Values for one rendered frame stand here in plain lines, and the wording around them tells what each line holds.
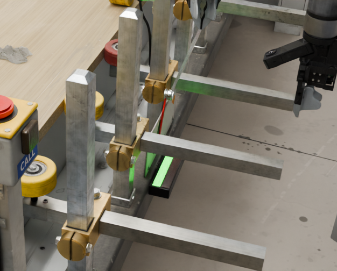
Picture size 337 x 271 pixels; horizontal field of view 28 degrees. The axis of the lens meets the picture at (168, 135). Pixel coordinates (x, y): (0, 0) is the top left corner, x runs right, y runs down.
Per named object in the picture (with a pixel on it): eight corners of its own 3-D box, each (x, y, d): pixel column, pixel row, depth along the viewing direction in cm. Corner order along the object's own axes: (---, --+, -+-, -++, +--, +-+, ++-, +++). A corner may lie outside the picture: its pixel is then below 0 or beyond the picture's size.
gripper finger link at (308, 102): (316, 127, 151) (324, 91, 146) (290, 122, 152) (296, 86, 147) (317, 120, 154) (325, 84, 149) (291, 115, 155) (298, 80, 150)
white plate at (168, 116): (174, 118, 171) (177, 84, 165) (146, 178, 150) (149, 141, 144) (172, 118, 171) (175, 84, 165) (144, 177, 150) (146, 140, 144)
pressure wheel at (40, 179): (46, 197, 127) (44, 147, 120) (65, 222, 121) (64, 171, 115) (5, 211, 123) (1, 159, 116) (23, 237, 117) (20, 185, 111)
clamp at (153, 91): (176, 79, 163) (178, 60, 161) (162, 106, 152) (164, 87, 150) (154, 75, 164) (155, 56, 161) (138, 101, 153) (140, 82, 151)
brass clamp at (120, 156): (151, 138, 144) (152, 118, 141) (132, 175, 133) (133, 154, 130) (123, 133, 145) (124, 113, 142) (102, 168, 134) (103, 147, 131)
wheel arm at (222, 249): (263, 262, 116) (267, 244, 114) (260, 276, 114) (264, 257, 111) (28, 207, 124) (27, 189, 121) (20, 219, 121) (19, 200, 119)
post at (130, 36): (131, 213, 147) (144, 7, 120) (126, 223, 144) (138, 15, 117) (116, 209, 147) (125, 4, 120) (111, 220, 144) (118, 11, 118)
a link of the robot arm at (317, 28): (304, 18, 138) (307, 2, 145) (300, 37, 140) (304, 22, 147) (341, 23, 137) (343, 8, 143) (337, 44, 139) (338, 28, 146)
